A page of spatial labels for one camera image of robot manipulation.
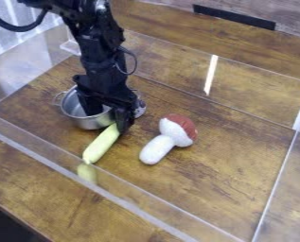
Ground light green plush spoon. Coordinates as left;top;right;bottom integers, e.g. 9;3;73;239
82;123;121;164

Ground clear acrylic front barrier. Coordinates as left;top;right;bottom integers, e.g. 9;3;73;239
0;118;243;242

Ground clear acrylic barrier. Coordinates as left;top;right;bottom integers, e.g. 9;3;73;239
0;118;243;242
58;18;300;133

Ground small stainless steel pot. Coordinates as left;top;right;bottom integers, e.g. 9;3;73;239
53;85;148;130

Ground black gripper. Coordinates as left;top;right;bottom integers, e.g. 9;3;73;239
73;74;137;134

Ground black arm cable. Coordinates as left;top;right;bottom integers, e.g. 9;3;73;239
0;3;140;77

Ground clear acrylic back barrier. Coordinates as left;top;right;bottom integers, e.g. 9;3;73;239
58;18;300;133

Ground plush red cap mushroom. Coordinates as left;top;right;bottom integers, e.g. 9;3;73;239
140;113;197;165

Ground black bar on table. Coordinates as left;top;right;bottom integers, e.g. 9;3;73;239
193;4;276;30

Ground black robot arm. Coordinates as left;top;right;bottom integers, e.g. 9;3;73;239
18;0;139;133

